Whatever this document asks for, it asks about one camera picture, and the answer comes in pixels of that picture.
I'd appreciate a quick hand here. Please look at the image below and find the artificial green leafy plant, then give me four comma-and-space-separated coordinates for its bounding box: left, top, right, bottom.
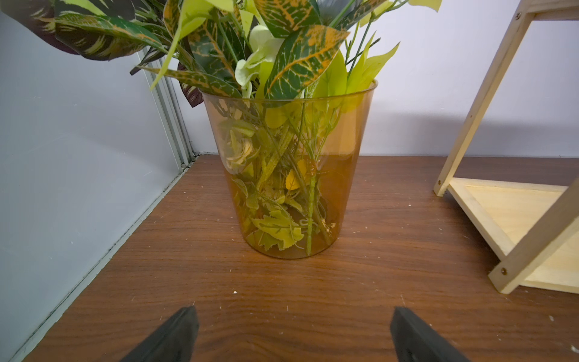
0, 0, 443, 253

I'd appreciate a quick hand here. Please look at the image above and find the light wooden two-tier shelf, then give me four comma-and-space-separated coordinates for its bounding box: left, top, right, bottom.
434, 1, 578, 294

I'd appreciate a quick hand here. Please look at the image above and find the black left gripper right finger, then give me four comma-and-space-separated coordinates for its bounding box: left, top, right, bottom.
390, 306, 469, 362

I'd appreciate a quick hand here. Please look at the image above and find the amber transparent plastic vase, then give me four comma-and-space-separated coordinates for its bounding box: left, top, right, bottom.
204, 81, 377, 259

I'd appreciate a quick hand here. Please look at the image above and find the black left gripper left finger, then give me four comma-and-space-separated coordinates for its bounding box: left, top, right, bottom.
121, 306, 199, 362

